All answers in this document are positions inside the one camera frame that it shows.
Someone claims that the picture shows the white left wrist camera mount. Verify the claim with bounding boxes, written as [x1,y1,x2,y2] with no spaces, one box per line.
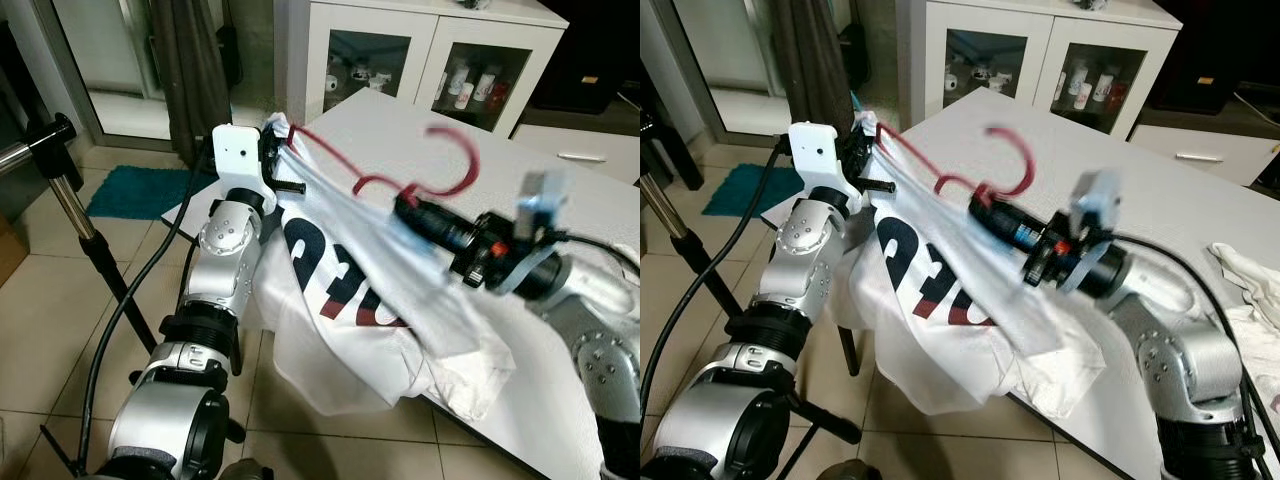
[788,122,861,211]
[210,124,266,191]

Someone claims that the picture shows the chrome clothes rack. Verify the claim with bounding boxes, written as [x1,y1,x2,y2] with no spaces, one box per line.
[0,113,246,446]
[640,115,866,480]

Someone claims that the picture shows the white glass-door cabinet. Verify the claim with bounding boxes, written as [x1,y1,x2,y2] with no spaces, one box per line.
[280,0,571,136]
[895,0,1181,136]

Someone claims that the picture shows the red plastic hanger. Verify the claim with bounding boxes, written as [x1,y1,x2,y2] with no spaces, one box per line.
[875,122,1036,201]
[285,125,481,206]

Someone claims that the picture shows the dark robot foot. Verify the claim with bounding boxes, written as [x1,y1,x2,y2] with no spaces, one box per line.
[815,458,881,480]
[215,458,276,480]

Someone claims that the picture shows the teal floor mat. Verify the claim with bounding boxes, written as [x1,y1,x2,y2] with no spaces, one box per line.
[85,165,206,221]
[700,163,791,216]

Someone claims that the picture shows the black glass console table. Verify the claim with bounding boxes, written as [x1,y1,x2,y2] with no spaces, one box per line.
[640,60,706,191]
[0,20,51,216]

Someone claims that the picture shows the white crumpled garment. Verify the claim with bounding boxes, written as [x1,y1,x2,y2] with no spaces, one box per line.
[1205,240,1280,351]

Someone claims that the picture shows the white printed T-shirt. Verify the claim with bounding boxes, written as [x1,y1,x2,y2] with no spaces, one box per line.
[835,112,1106,416]
[243,112,516,421]

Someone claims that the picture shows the white low drawer unit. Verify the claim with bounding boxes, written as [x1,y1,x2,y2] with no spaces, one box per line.
[1130,122,1280,189]
[515,122,640,186]

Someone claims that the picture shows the dark TV stand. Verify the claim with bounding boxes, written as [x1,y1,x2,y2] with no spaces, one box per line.
[1150,0,1280,113]
[530,0,640,113]

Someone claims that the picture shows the white table with black legs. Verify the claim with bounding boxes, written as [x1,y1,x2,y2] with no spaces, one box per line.
[160,88,640,480]
[760,88,1280,480]

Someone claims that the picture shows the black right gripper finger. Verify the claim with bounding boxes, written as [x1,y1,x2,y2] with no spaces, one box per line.
[966,204,1039,253]
[393,205,466,253]
[970,190,1049,237]
[398,192,479,237]

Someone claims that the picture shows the glass sliding door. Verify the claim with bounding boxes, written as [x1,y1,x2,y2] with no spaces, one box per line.
[50,0,281,141]
[670,0,901,141]

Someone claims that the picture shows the brown cardboard box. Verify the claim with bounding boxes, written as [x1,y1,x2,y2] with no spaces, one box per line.
[0,215,29,291]

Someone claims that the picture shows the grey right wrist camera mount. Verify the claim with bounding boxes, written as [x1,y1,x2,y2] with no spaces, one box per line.
[1070,170,1126,291]
[510,172,571,291]

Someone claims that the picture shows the dark grey curtain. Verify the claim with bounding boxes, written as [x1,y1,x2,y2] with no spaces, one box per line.
[150,0,236,166]
[770,0,856,166]

